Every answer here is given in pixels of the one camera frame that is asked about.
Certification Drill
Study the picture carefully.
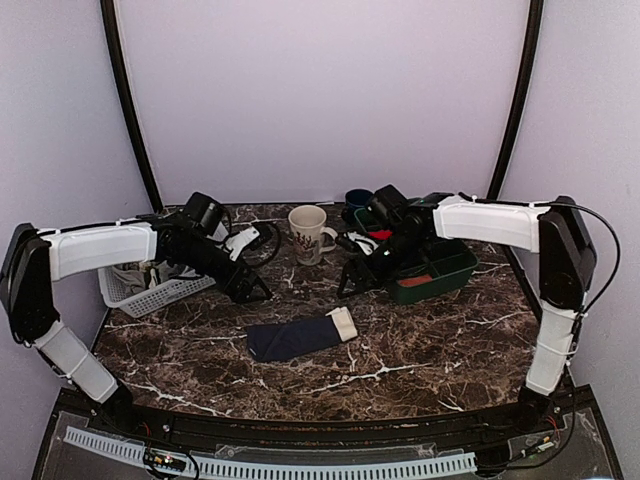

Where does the right black frame post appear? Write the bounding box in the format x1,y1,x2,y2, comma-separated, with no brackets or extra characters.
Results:
486,0,545,200

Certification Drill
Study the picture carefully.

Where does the orange rolled sock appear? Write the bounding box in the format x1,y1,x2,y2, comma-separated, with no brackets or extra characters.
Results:
397,274,433,288

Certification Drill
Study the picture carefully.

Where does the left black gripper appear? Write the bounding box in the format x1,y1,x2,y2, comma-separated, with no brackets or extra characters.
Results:
176,234,272,305

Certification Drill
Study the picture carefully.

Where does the red rolled sock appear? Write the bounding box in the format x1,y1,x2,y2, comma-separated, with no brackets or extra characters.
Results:
367,230,392,242

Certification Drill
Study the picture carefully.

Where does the white plastic laundry basket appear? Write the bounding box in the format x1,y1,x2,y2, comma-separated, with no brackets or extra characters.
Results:
97,268,215,318

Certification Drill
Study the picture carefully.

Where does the left black frame post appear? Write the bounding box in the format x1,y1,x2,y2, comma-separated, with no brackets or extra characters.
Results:
99,0,164,213

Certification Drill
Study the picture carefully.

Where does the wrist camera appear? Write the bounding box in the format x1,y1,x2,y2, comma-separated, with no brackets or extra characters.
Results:
365,184,408,228
182,192,224,236

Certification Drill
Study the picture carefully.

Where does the navy underwear white waistband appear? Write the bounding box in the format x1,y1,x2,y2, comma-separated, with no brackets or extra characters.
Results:
246,307,358,363

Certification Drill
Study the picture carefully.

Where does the green divided organizer tray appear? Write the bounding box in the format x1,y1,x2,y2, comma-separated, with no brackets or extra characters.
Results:
355,208,478,305

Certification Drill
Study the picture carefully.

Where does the black frame post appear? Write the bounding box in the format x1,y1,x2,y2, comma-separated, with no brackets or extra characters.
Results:
486,0,545,200
99,0,164,213

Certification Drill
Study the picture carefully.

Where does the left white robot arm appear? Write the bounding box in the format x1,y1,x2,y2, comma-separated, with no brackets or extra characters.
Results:
1,221,266,436

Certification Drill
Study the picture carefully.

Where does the white slotted cable duct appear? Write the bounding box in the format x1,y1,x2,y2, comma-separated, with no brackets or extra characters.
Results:
63,427,477,479

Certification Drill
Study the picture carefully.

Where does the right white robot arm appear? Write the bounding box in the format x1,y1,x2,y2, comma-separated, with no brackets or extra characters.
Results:
338,185,598,397

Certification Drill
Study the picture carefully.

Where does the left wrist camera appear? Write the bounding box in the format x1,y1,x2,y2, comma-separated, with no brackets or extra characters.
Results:
182,192,224,236

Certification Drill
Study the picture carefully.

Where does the black front rail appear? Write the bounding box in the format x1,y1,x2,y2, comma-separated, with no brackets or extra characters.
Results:
147,412,502,447

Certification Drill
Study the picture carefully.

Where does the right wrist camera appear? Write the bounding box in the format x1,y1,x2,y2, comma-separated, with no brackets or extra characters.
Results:
365,184,408,228

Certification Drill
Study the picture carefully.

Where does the cream floral mug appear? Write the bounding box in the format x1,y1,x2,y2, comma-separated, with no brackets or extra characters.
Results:
288,205,338,266

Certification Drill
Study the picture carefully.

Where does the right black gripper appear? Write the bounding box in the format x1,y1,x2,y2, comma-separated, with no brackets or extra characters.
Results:
338,230,427,299

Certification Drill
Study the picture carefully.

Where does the dark blue mug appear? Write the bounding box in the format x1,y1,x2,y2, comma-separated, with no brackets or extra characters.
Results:
341,189,373,224

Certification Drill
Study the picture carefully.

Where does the grey garment in basket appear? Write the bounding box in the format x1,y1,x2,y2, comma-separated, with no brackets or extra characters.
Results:
111,262,188,296

